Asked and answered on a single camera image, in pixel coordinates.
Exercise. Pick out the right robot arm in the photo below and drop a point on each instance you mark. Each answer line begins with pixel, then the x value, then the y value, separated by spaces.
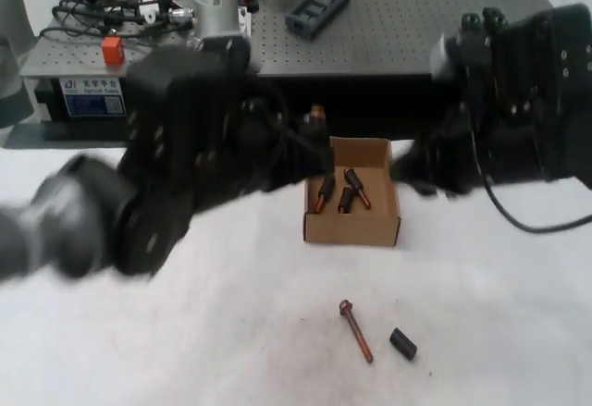
pixel 522 101

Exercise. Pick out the open cardboard box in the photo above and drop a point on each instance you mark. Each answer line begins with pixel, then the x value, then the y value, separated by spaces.
pixel 351 230

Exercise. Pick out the metal bench with holes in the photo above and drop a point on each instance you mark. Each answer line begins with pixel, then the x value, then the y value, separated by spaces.
pixel 393 22

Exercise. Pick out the black sleeve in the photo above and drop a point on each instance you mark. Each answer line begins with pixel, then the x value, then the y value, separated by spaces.
pixel 403 343

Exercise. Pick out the black ribbed tray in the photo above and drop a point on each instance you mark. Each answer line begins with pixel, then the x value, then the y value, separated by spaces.
pixel 319 6

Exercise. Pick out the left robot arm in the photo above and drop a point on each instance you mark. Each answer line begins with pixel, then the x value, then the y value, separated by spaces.
pixel 176 114

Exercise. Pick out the blue and white label plate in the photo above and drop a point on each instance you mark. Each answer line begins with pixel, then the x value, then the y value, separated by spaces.
pixel 92 97

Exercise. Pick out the copper bolt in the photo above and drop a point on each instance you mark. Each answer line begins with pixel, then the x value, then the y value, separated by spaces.
pixel 357 186
pixel 356 332
pixel 316 114
pixel 325 192
pixel 345 199

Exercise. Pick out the small orange box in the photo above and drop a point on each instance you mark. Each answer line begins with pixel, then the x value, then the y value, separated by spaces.
pixel 113 51

